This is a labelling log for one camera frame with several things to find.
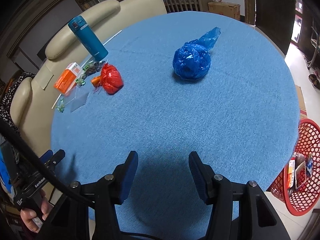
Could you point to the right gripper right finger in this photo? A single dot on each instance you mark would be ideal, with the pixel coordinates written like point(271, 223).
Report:
point(215, 190)

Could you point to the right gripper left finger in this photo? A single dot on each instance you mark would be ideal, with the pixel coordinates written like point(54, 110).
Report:
point(111, 190)

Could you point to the clear plastic tray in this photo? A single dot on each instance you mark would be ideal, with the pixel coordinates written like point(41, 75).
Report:
point(79, 101)

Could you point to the red plastic bag ball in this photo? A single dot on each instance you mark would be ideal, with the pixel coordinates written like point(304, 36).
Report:
point(109, 78)

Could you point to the blue plastic bag ball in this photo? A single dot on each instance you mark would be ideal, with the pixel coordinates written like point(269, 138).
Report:
point(192, 61)

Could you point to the yellow red medicine box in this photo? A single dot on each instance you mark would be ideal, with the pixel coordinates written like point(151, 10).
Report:
point(291, 174)

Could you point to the red plastic trash basket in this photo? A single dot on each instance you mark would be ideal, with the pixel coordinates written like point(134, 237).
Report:
point(302, 199)

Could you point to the person left hand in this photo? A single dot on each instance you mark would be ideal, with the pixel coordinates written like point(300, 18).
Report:
point(27, 215)

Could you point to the green candy wrapper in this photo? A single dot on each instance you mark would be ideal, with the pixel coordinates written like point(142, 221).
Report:
point(60, 106)

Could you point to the cream leather sofa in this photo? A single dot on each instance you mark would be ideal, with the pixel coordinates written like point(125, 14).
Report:
point(31, 108)

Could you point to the flat cardboard on floor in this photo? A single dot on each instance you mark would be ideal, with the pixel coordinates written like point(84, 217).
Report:
point(302, 107)

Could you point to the orange white tissue pack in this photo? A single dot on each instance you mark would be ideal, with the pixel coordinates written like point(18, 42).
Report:
point(67, 79)

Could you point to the bag of dark seeds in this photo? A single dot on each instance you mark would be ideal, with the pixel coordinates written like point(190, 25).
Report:
point(94, 69)

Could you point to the teal thermos bottle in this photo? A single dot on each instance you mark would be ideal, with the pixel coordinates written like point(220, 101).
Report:
point(87, 37)

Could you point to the cardboard box on floor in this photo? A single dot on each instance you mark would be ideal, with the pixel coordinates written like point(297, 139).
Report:
point(231, 10)

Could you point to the dark wooden door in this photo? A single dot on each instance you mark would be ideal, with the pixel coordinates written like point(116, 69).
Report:
point(276, 19)

